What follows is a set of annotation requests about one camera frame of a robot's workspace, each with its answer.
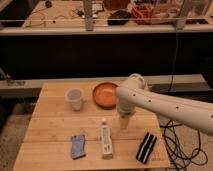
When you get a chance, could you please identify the metal clamp on rail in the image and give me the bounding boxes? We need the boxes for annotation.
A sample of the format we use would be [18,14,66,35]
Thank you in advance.
[0,67,25,86]

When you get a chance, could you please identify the orange basket background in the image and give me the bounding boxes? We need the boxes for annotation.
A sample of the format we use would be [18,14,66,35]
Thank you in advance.
[131,5,152,25]

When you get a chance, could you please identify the orange bowl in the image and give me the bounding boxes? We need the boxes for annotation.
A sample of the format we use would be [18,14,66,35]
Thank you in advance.
[92,82,117,109]

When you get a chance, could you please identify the wooden table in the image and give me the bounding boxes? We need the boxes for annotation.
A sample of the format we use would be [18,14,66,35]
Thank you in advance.
[13,81,170,171]

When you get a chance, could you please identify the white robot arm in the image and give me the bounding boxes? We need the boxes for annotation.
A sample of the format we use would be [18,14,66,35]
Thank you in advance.
[116,73,213,136]

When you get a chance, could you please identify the translucent plastic cup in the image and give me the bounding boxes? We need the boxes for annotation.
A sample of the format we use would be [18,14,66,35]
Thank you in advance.
[66,88,84,111]

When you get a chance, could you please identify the black cable bundle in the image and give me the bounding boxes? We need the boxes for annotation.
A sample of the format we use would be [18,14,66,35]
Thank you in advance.
[159,119,209,171]

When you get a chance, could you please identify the black object on bench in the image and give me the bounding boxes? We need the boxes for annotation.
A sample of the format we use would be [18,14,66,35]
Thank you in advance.
[107,10,131,26]

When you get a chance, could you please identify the white bottle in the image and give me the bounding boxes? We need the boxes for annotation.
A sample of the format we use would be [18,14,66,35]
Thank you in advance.
[100,118,113,159]

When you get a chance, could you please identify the black white striped object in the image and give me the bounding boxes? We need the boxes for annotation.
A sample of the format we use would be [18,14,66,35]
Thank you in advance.
[136,132,157,164]

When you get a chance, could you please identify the grey metal post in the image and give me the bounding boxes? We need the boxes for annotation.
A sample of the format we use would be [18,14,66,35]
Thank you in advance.
[83,0,93,31]

